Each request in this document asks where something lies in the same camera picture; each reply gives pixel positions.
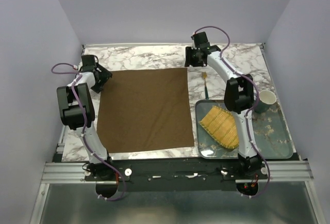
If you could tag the yellow bamboo mat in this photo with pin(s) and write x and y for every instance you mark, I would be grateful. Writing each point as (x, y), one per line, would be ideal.
(220, 125)

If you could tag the aluminium frame rail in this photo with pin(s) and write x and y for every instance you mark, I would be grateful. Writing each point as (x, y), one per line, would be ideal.
(277, 171)

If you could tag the gold fork teal handle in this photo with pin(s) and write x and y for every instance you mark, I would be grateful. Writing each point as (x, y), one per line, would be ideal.
(204, 75)

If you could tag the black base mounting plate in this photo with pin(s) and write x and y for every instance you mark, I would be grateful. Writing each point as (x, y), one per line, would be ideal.
(179, 174)

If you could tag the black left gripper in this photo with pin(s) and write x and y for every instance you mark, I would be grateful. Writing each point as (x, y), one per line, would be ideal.
(105, 75)

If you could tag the teal mug white inside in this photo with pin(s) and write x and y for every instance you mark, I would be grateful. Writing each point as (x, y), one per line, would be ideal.
(266, 99)

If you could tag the brown cloth napkin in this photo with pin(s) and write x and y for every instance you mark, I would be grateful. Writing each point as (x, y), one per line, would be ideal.
(145, 110)

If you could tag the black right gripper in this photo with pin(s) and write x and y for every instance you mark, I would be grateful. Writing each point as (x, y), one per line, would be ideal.
(187, 60)

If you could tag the teal floral metal tray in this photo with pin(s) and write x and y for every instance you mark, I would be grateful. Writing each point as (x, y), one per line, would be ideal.
(271, 133)

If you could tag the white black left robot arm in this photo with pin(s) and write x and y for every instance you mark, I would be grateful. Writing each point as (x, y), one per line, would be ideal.
(77, 112)

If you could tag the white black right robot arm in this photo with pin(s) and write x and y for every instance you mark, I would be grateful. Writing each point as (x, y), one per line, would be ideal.
(238, 99)

